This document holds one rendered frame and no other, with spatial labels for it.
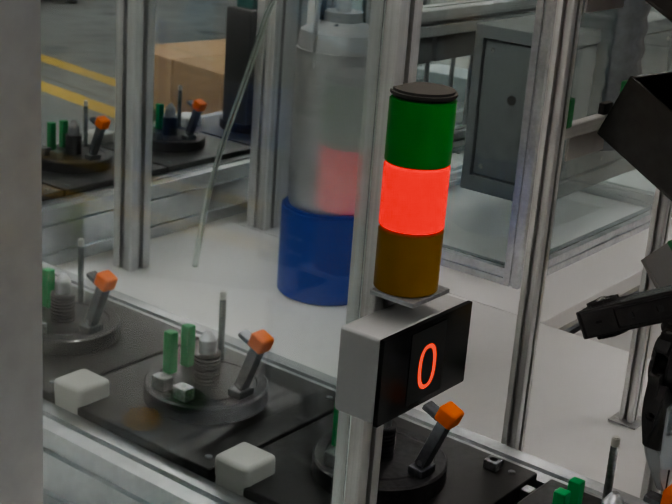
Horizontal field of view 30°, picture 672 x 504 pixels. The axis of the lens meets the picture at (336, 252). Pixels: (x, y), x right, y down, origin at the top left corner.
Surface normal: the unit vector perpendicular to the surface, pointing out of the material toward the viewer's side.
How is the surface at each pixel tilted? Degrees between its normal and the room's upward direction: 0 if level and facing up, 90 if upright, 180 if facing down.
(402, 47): 90
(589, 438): 0
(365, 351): 90
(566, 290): 0
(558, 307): 0
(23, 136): 90
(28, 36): 90
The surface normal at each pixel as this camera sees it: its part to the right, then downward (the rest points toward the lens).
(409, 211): -0.18, 0.31
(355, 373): -0.62, 0.22
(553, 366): 0.07, -0.94
